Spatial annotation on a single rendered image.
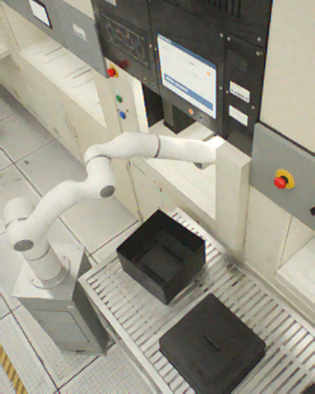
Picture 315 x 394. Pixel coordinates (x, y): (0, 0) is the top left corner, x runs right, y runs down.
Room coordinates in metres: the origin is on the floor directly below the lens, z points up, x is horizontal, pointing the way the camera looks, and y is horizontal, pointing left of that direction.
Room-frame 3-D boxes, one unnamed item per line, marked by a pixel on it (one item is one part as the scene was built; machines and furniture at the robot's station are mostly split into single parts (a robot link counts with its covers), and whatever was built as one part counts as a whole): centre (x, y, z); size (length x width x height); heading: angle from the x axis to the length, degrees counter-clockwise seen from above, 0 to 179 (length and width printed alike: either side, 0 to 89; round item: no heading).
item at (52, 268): (1.01, 0.56, 0.85); 0.19 x 0.19 x 0.18
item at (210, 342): (0.53, -0.10, 0.83); 0.29 x 0.29 x 0.13; 34
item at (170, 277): (0.93, 0.03, 0.85); 0.28 x 0.28 x 0.17; 40
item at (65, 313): (1.01, 0.56, 0.38); 0.28 x 0.28 x 0.76; 77
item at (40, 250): (1.04, 0.57, 1.07); 0.19 x 0.12 x 0.24; 11
